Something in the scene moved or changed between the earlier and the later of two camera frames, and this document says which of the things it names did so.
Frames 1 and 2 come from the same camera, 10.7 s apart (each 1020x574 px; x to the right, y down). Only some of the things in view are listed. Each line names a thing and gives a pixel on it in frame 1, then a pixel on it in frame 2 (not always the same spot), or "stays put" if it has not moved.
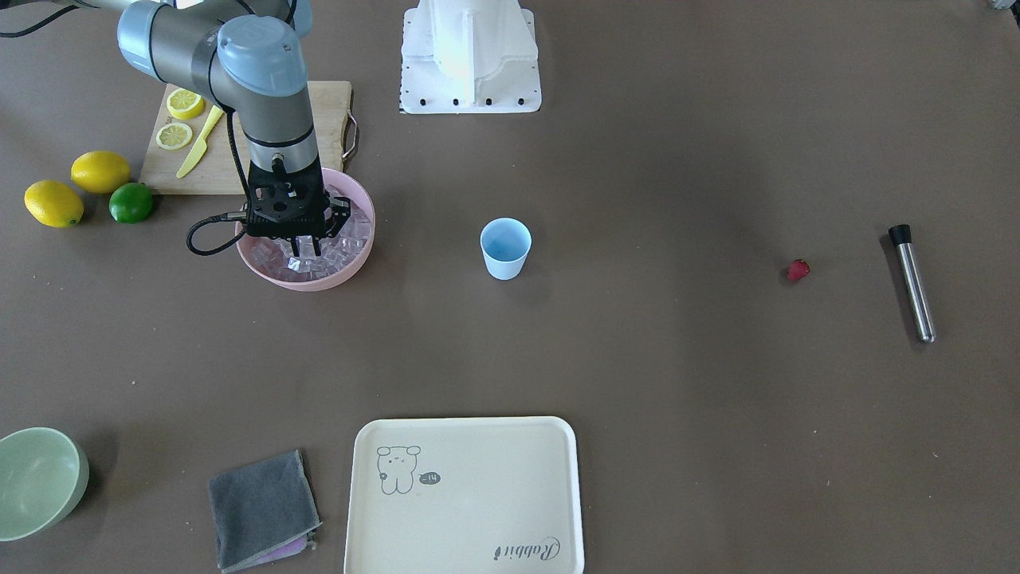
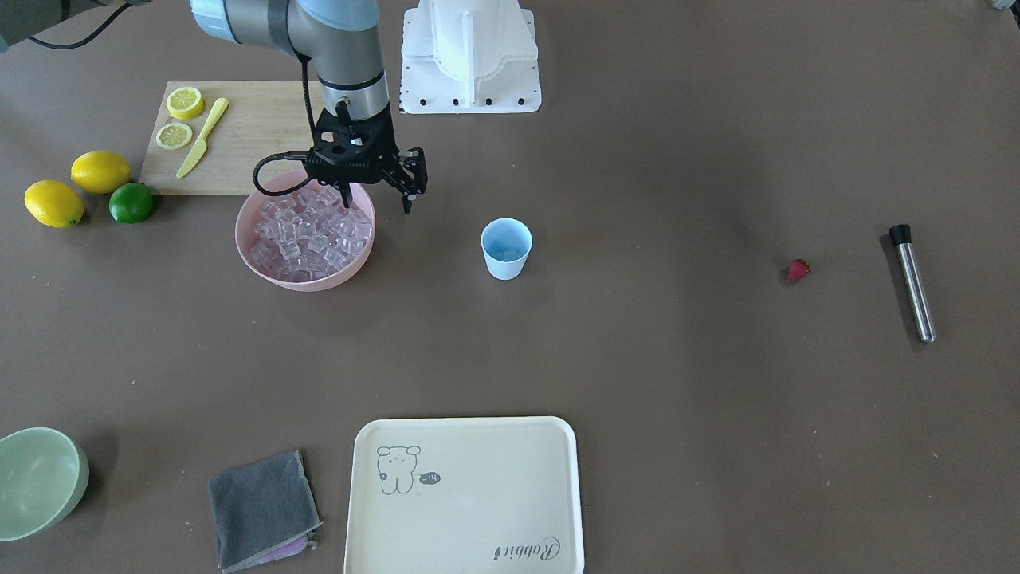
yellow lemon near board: [100, 171] stays put
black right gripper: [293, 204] → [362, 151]
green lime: [131, 202] stays put
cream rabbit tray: [464, 495] stays put
